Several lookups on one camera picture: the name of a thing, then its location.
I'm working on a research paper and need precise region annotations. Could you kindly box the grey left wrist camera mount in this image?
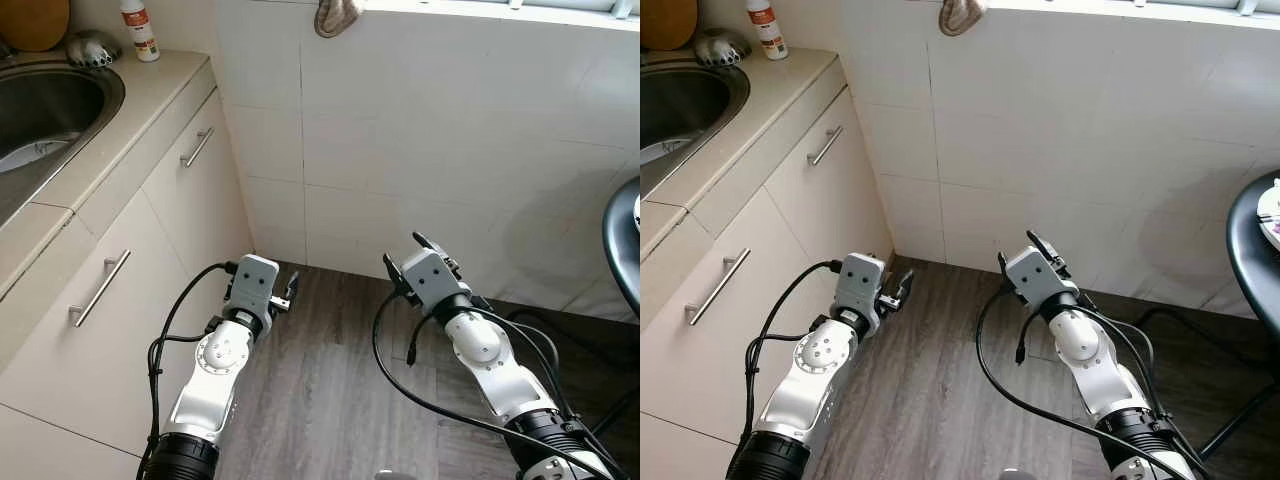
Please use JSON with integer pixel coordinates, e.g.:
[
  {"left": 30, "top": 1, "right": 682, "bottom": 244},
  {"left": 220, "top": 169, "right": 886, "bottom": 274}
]
[
  {"left": 835, "top": 252, "right": 891, "bottom": 319},
  {"left": 222, "top": 254, "right": 281, "bottom": 319}
]

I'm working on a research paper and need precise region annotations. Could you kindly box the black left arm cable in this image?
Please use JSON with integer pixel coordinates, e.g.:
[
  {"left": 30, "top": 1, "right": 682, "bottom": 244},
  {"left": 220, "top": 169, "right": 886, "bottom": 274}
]
[
  {"left": 740, "top": 262, "right": 849, "bottom": 480},
  {"left": 147, "top": 262, "right": 239, "bottom": 480}
]

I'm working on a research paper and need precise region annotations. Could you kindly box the black round table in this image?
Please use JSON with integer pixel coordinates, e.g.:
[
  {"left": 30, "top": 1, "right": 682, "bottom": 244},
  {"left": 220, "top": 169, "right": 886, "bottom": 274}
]
[
  {"left": 1200, "top": 170, "right": 1280, "bottom": 461},
  {"left": 590, "top": 178, "right": 641, "bottom": 441}
]

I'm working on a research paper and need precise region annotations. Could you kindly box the beige kitchen base cabinet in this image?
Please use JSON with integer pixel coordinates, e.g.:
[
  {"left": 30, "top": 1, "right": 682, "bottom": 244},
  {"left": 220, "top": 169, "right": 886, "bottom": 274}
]
[
  {"left": 640, "top": 65, "right": 896, "bottom": 480},
  {"left": 0, "top": 65, "right": 256, "bottom": 480}
]

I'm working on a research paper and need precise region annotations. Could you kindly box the silver cabinet bar handle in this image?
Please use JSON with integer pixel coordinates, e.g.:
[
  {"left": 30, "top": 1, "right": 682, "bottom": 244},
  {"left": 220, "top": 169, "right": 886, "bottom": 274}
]
[
  {"left": 685, "top": 248, "right": 751, "bottom": 326},
  {"left": 68, "top": 250, "right": 132, "bottom": 328},
  {"left": 180, "top": 127, "right": 215, "bottom": 168},
  {"left": 808, "top": 125, "right": 844, "bottom": 167}
]

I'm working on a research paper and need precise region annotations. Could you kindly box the loose black cable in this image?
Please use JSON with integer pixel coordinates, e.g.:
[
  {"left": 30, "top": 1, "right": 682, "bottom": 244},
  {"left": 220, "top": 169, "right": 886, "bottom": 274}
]
[{"left": 505, "top": 308, "right": 641, "bottom": 351}]

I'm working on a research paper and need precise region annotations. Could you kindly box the stainless steel double sink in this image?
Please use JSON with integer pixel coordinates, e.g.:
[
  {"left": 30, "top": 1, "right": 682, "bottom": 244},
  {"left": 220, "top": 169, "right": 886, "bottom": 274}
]
[
  {"left": 0, "top": 60, "right": 127, "bottom": 227},
  {"left": 640, "top": 62, "right": 751, "bottom": 199}
]

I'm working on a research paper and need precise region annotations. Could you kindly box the round wooden cutting board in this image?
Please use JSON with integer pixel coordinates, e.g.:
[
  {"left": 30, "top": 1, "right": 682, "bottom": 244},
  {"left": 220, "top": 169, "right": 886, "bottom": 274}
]
[
  {"left": 640, "top": 0, "right": 699, "bottom": 51},
  {"left": 0, "top": 0, "right": 71, "bottom": 53}
]

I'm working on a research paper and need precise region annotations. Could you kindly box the white window frame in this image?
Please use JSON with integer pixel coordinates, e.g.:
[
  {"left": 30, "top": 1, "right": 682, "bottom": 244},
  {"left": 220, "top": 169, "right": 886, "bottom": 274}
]
[
  {"left": 985, "top": 0, "right": 1280, "bottom": 31},
  {"left": 360, "top": 0, "right": 641, "bottom": 31}
]

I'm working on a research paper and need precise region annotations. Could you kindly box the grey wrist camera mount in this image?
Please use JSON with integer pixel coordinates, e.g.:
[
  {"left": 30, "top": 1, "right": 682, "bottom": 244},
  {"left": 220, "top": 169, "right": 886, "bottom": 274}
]
[
  {"left": 400, "top": 248, "right": 463, "bottom": 311},
  {"left": 835, "top": 252, "right": 891, "bottom": 319},
  {"left": 222, "top": 254, "right": 281, "bottom": 319},
  {"left": 1005, "top": 245, "right": 1077, "bottom": 309}
]

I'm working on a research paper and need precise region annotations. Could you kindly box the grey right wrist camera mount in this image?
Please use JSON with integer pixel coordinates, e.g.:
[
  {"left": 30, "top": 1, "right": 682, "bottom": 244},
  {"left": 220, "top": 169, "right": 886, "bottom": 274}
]
[
  {"left": 1005, "top": 245, "right": 1077, "bottom": 309},
  {"left": 400, "top": 248, "right": 463, "bottom": 311}
]

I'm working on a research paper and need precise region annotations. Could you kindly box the brown hanging cloth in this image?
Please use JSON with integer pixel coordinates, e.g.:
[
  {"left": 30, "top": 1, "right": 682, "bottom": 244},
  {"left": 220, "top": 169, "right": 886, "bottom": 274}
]
[
  {"left": 314, "top": 0, "right": 366, "bottom": 39},
  {"left": 938, "top": 0, "right": 989, "bottom": 37}
]

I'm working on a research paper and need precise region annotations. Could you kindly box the white bottle orange label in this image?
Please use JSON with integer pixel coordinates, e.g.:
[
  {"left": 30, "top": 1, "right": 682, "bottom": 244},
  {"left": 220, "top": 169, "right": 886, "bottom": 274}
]
[
  {"left": 120, "top": 0, "right": 161, "bottom": 63},
  {"left": 745, "top": 0, "right": 789, "bottom": 61}
]

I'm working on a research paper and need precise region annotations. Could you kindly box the silver metal strainer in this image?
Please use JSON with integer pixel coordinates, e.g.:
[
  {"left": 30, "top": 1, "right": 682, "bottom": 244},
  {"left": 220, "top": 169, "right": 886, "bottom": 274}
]
[
  {"left": 65, "top": 30, "right": 123, "bottom": 69},
  {"left": 693, "top": 28, "right": 753, "bottom": 69}
]

